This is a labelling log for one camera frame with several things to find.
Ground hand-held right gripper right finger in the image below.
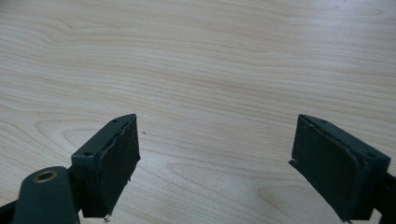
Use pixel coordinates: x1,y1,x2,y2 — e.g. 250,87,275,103
288,113,391,222

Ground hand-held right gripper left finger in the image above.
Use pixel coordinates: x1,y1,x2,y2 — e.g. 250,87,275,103
70,113,141,219

